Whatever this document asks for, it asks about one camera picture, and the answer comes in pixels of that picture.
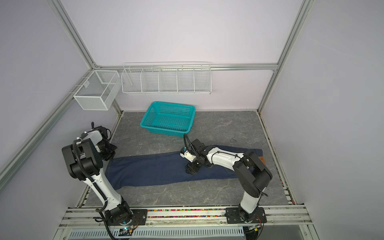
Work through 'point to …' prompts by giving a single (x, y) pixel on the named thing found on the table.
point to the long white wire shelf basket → (166, 78)
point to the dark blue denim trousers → (127, 169)
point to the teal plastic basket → (172, 119)
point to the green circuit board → (126, 231)
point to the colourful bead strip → (211, 216)
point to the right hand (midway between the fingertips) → (191, 167)
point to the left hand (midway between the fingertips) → (114, 157)
